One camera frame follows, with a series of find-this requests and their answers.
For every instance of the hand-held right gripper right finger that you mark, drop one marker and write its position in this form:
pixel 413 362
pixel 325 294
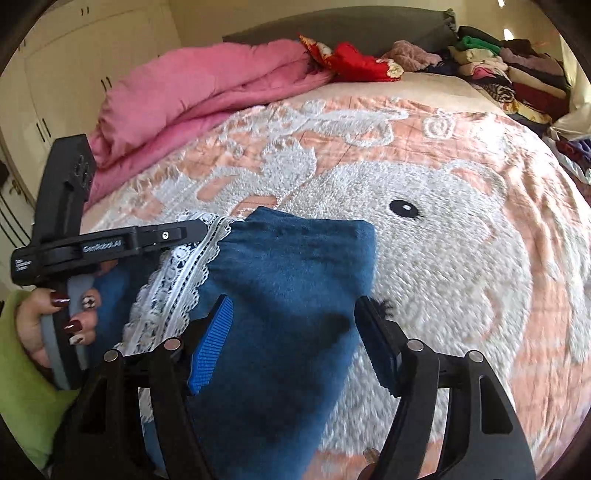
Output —
pixel 384 353

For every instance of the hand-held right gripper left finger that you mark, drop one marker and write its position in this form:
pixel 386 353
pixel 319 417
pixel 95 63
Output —
pixel 213 344

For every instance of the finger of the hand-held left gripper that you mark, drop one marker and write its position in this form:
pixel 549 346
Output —
pixel 168 234

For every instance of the blue denim pants with lace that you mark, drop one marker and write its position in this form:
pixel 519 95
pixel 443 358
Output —
pixel 286 286

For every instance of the person's right hand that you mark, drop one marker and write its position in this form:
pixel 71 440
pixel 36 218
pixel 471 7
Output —
pixel 369 468

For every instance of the person's left hand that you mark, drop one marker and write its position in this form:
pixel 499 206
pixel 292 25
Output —
pixel 32 318

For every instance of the peach printed fleece blanket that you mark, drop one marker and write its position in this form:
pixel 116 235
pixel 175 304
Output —
pixel 438 230

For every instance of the pink duvet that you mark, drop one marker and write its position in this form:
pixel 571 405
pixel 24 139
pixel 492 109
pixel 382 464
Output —
pixel 184 92

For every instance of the cream wardrobe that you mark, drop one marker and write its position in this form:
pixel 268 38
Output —
pixel 69 60

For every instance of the red patterned cloth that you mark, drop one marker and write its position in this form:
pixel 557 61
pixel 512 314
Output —
pixel 360 60

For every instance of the purple clothes heap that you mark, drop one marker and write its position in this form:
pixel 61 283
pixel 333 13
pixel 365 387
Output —
pixel 575 157

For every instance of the grey padded headboard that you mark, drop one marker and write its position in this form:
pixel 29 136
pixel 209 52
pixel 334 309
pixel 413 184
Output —
pixel 369 32

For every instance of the fluffy pink garment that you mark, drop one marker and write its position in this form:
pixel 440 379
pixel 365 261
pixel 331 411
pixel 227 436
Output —
pixel 411 55

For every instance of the cream curtain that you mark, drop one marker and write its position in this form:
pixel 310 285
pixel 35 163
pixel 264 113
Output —
pixel 575 115

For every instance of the pile of folded clothes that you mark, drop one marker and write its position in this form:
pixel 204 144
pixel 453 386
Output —
pixel 503 69

